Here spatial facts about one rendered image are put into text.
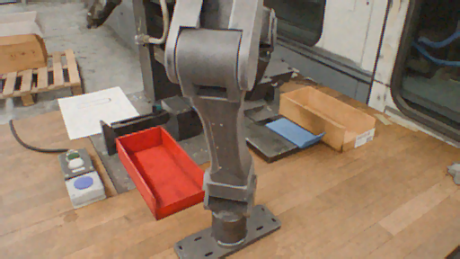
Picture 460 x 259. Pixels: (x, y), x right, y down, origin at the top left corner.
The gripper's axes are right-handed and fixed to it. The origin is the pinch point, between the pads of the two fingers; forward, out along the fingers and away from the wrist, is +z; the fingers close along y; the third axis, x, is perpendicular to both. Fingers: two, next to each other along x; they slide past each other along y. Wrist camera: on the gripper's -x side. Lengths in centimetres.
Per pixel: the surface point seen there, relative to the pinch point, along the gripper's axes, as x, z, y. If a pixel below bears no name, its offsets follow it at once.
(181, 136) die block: 7.5, 14.8, 8.0
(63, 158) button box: 36.6, 15.4, 11.5
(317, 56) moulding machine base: -61, 18, 28
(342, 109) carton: -35.7, 3.9, -5.3
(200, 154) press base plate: 5.9, 12.7, -0.2
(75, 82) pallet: 5, 196, 213
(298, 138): -17.6, 5.9, -8.2
